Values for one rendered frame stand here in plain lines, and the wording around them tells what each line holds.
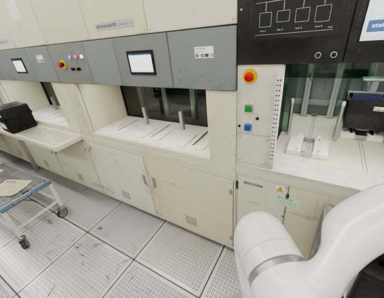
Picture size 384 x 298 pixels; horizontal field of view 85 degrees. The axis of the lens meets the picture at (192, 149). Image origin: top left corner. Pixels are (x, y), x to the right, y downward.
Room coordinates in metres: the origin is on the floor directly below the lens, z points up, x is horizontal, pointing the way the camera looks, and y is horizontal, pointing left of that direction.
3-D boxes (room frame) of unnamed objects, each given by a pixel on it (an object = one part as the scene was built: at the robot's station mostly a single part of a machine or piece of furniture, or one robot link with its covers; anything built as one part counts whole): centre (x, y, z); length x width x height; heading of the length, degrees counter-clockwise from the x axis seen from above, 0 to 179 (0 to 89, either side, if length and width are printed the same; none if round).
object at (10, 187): (1.60, 1.70, 0.47); 0.31 x 0.23 x 0.02; 78
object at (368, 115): (1.19, -1.09, 1.06); 0.24 x 0.20 x 0.32; 57
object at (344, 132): (1.19, -1.09, 0.89); 0.22 x 0.21 x 0.04; 147
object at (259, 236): (0.28, -0.14, 1.07); 0.19 x 0.12 x 0.24; 4
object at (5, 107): (2.22, 1.85, 0.93); 0.30 x 0.28 x 0.26; 54
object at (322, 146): (1.07, -0.69, 0.89); 0.22 x 0.21 x 0.04; 147
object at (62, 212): (1.72, 1.84, 0.24); 0.97 x 0.52 x 0.48; 59
